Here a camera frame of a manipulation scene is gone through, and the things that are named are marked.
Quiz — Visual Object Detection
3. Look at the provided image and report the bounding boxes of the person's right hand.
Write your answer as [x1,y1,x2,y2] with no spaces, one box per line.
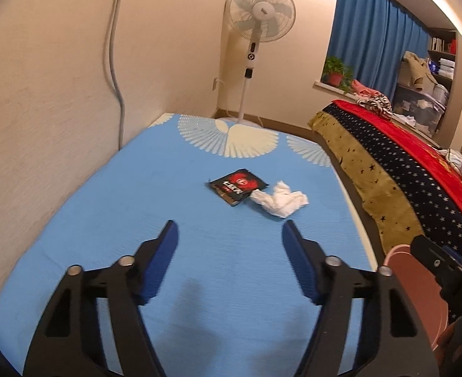
[434,317,462,377]

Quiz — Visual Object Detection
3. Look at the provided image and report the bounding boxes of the pink plastic basin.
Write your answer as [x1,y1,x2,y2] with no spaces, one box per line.
[383,244,448,350]

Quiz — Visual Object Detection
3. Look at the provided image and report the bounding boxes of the bed with star blanket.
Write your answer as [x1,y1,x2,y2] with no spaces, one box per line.
[309,100,462,258]

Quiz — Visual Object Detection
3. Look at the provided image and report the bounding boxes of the blue patterned mattress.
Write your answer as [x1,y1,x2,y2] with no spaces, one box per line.
[0,115,371,376]

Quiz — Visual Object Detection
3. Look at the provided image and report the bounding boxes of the crumpled white tissue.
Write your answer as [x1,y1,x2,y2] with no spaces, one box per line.
[250,180,309,219]

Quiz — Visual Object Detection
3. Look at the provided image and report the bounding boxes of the clear storage box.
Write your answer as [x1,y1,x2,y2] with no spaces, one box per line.
[392,84,447,137]

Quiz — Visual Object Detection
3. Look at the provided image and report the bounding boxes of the black red cigarette box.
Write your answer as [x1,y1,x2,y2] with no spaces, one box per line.
[207,168,268,207]

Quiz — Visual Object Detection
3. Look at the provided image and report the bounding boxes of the striped clothes pile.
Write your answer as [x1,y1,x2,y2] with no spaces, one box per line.
[351,79,393,120]

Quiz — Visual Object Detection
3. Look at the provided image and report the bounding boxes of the beige jacket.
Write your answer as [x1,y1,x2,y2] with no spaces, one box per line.
[403,51,437,90]

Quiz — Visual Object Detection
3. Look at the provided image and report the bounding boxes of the wooden bookshelf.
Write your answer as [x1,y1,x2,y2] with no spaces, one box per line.
[428,28,458,91]

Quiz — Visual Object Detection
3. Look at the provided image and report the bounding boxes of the potted green plant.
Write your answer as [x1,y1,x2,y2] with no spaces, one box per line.
[321,56,353,93]

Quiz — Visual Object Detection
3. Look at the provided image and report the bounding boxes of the blue curtain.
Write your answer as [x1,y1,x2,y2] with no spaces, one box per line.
[327,0,429,98]

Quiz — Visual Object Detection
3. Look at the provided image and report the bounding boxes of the white standing fan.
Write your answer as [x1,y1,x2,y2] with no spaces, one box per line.
[221,0,296,126]

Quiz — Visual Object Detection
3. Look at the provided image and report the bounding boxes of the grey wall cable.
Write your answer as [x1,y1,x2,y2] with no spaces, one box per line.
[105,0,128,151]

